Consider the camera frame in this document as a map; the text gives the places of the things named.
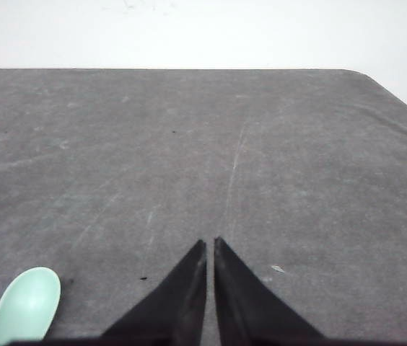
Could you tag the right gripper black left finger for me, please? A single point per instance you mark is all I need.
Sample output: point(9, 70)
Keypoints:
point(173, 313)

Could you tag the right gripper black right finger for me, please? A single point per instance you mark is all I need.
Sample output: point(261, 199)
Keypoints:
point(248, 312)

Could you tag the mint green plastic spoon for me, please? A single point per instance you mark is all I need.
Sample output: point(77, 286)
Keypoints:
point(29, 304)

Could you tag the grey table cloth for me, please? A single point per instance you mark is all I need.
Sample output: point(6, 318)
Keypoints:
point(109, 177)

